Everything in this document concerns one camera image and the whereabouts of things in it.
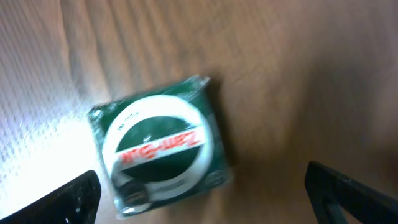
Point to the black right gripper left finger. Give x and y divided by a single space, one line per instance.
75 202

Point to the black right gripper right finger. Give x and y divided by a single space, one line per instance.
329 191

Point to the dark green round-logo box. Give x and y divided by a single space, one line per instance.
160 146

